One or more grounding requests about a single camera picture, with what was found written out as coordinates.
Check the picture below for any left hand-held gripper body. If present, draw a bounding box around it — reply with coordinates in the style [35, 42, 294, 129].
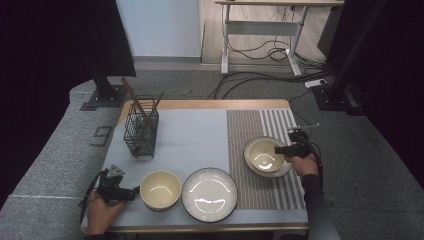
[96, 163, 134, 204]

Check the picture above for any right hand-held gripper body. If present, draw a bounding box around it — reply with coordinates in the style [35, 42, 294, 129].
[287, 123, 321, 159]

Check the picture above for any cream ceramic bowl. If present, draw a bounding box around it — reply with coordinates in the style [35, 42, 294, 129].
[248, 138, 286, 173]
[139, 169, 183, 212]

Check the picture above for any black wire utensil basket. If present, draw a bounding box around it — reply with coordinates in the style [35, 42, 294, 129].
[123, 94, 160, 159]

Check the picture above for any brown wooden chopstick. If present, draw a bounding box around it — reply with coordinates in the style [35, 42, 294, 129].
[150, 90, 165, 113]
[120, 77, 153, 128]

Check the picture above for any person's right hand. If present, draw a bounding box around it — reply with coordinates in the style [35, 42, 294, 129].
[285, 152, 320, 179]

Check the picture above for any person's left hand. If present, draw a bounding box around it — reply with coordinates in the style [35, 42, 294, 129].
[87, 189, 129, 234]

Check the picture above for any grey striped woven placemat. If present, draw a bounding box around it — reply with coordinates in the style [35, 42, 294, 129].
[226, 108, 309, 212]

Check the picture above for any floor socket box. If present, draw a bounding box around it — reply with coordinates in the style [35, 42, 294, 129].
[90, 125, 114, 148]

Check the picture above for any black metal stand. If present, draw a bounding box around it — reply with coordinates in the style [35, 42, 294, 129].
[311, 0, 389, 117]
[79, 61, 128, 112]

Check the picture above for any white power strip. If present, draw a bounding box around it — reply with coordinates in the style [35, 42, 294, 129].
[304, 78, 328, 89]

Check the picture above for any white plate with dark rim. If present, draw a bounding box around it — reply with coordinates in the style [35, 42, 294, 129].
[181, 167, 239, 224]

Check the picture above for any light blue table mat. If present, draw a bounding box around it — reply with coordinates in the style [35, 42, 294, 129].
[99, 108, 309, 231]

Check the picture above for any black curtain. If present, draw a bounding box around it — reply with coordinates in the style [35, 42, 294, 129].
[316, 0, 424, 191]
[0, 0, 138, 209]

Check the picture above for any white standing desk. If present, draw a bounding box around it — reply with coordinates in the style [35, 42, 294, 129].
[214, 0, 345, 77]

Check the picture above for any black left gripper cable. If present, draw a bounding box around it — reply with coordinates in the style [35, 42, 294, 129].
[79, 169, 109, 224]

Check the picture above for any black floor cable bundle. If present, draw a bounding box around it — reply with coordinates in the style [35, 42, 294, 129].
[206, 33, 334, 100]

